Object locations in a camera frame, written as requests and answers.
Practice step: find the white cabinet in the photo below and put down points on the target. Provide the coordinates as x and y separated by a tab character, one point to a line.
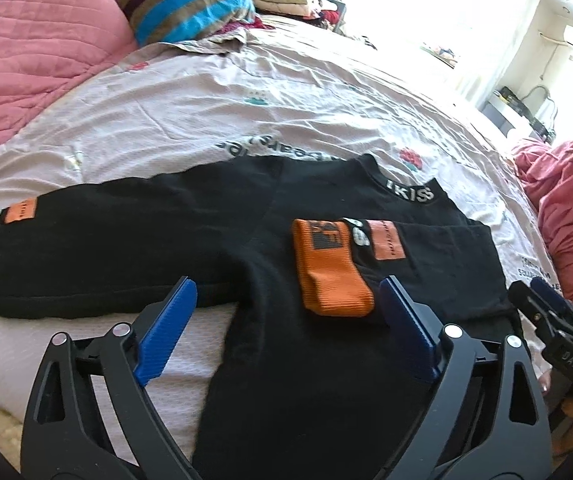
509	112

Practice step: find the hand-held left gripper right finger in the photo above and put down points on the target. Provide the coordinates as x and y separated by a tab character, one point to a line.
409	330

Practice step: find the crumpled patterned cloth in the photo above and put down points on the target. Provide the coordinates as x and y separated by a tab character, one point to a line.
231	32

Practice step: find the pile of colourful clothes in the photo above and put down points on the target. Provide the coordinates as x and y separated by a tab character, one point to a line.
331	12

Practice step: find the pink quilted pillow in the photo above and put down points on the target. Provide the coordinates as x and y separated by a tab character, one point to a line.
31	45

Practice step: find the black sweater with orange cuffs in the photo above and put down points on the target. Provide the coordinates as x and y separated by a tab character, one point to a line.
166	240

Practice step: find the striped colourful pillow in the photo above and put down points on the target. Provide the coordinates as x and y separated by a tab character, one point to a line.
191	0

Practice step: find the pink crumpled blanket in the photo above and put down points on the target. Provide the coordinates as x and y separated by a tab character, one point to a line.
571	200

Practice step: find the printed pale pink bedsheet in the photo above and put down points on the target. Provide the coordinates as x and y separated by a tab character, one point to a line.
216	110

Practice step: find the white curtain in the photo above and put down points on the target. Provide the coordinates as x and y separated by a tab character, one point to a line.
501	35

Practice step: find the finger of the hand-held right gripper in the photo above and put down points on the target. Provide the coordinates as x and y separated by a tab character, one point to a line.
549	292
524	300

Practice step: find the windowsill clutter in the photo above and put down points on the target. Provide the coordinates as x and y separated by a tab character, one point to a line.
441	52

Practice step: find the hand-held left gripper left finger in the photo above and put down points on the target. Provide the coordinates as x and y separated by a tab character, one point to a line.
166	330

